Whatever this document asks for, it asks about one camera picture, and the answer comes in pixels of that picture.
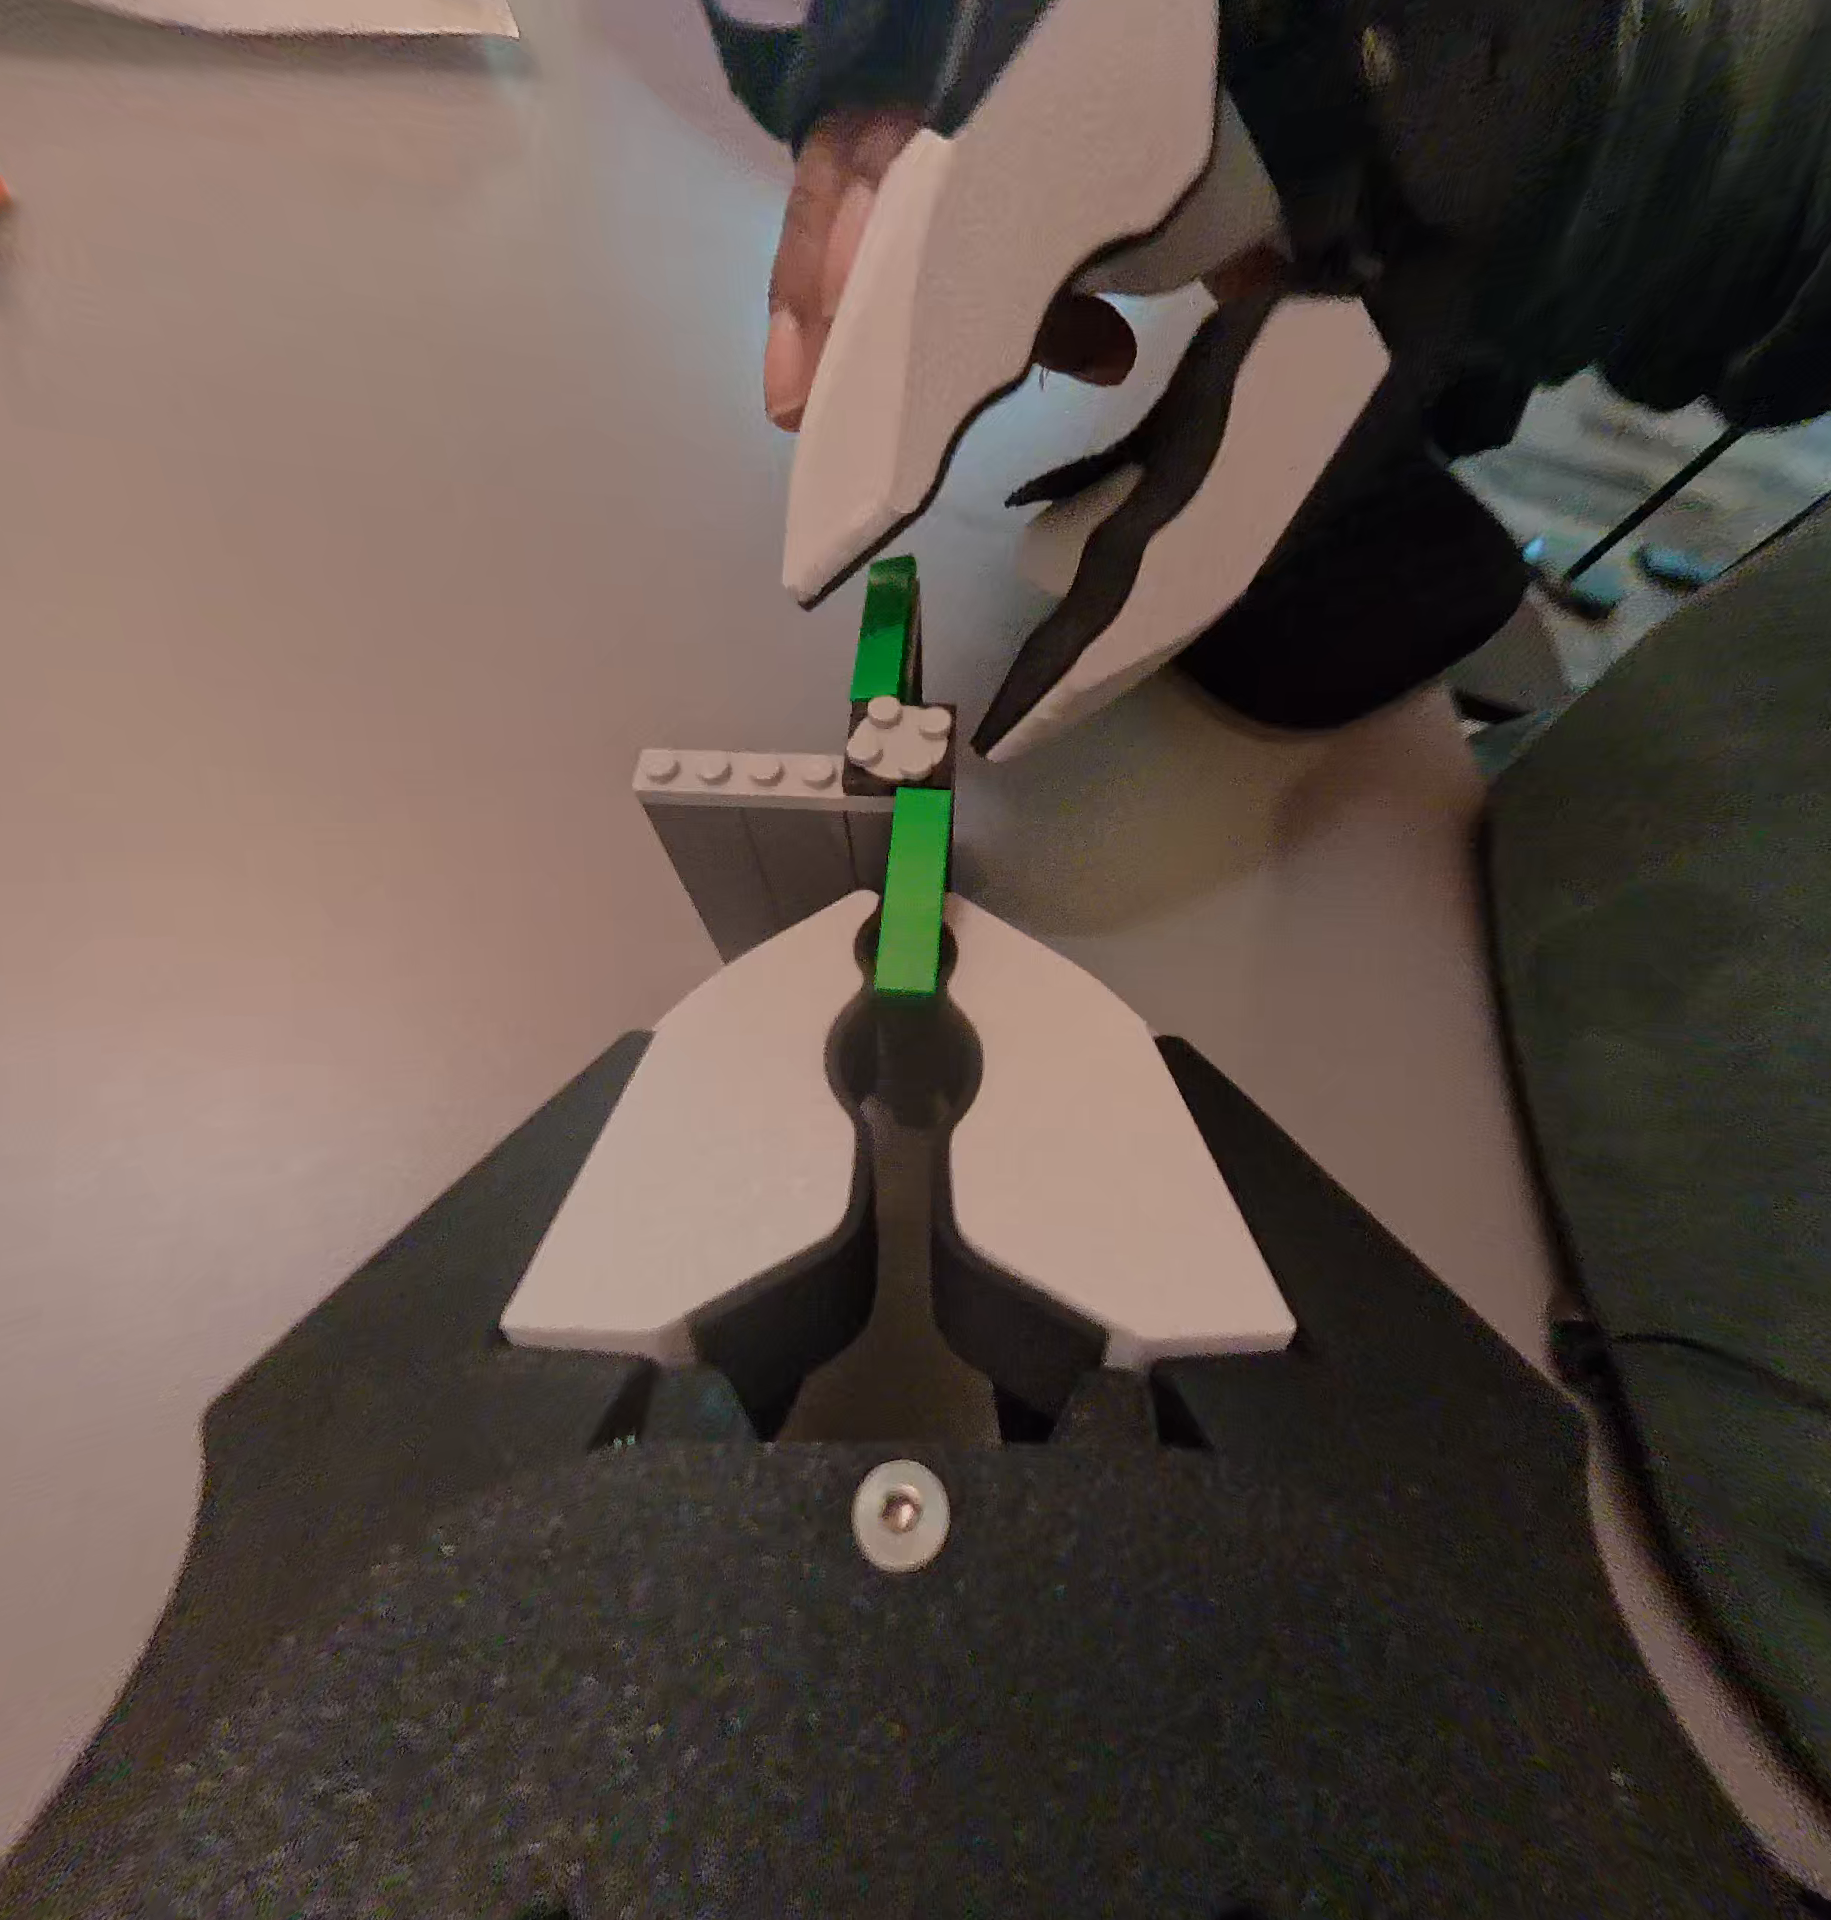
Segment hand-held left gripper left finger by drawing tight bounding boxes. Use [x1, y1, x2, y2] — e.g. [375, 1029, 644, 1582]
[499, 888, 877, 1435]

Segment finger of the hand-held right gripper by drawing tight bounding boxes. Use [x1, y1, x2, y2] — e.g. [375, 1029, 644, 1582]
[971, 290, 1398, 765]
[780, 0, 1293, 610]

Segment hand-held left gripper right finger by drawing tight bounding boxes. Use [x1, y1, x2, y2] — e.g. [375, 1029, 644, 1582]
[936, 894, 1297, 1429]

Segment grey brick wall assembly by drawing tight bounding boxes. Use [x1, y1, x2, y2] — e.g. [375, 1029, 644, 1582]
[633, 555, 963, 1143]

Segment green brick tile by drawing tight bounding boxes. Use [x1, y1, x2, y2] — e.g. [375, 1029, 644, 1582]
[849, 555, 920, 708]
[873, 787, 955, 999]

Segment grey desk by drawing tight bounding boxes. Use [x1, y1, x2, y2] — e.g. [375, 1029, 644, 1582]
[0, 0, 1831, 1914]

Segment person's right hand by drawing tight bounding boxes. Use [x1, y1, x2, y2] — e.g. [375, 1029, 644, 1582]
[761, 108, 923, 437]

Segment black chair base casters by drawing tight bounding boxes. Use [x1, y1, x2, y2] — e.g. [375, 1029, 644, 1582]
[1516, 427, 1755, 619]

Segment person's green sweater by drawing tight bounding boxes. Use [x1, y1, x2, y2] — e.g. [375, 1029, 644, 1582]
[1485, 479, 1831, 1853]

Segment white paper bag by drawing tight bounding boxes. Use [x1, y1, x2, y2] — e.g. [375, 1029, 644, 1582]
[89, 0, 518, 39]

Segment black cable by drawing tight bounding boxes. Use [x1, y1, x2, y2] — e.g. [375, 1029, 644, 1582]
[1551, 1319, 1831, 1433]

